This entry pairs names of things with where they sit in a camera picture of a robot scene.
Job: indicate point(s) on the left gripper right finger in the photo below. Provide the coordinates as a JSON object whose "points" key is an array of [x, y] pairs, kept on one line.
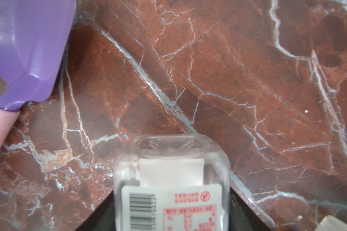
{"points": [[241, 217]]}

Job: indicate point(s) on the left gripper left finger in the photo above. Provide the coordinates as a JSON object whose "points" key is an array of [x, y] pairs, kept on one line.
{"points": [[103, 218]]}

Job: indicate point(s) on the pink label square bottle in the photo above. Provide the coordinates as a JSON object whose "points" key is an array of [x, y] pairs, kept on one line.
{"points": [[172, 183]]}

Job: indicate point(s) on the grey label clear bottle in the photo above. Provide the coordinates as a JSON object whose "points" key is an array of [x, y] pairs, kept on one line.
{"points": [[331, 223]]}

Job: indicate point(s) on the purple pink spatula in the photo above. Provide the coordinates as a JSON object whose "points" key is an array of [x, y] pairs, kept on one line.
{"points": [[33, 36]]}

